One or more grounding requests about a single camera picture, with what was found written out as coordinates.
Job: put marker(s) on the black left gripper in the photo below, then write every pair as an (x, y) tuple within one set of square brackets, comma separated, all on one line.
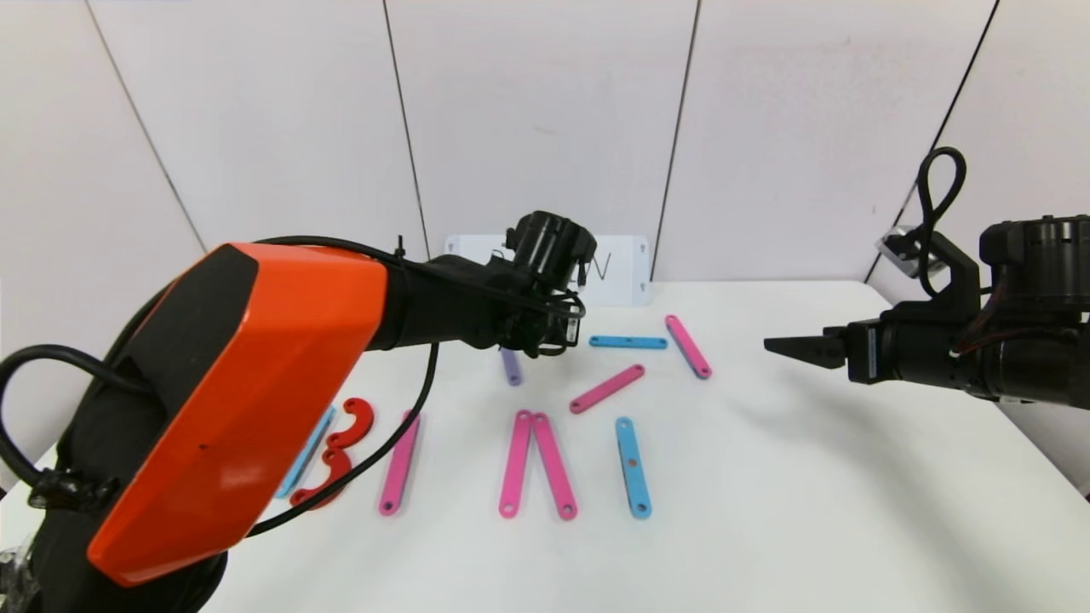
[(552, 344)]

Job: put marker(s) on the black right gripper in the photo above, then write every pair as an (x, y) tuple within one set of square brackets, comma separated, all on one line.
[(867, 350)]

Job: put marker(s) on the pink bar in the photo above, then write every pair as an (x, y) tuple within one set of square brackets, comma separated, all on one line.
[(516, 464), (607, 389), (688, 346), (553, 464), (398, 468)]

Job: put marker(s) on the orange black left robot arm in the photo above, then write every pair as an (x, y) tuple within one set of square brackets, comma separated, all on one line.
[(238, 392)]

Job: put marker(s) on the white sign reading BRAIN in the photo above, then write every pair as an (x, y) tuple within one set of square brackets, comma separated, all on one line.
[(626, 289)]

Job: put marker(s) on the short purple flat bar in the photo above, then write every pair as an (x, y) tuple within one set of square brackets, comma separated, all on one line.
[(511, 370)]

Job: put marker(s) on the cyan flat bar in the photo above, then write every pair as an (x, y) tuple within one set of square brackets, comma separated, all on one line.
[(324, 421), (628, 443), (630, 341)]

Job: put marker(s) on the red curved C piece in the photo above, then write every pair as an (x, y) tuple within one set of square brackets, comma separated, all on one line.
[(366, 424), (341, 468)]

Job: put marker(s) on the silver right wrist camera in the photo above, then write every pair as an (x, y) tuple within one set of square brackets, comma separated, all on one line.
[(898, 247)]

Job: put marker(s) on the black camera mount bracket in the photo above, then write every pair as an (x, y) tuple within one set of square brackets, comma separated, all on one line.
[(958, 272)]

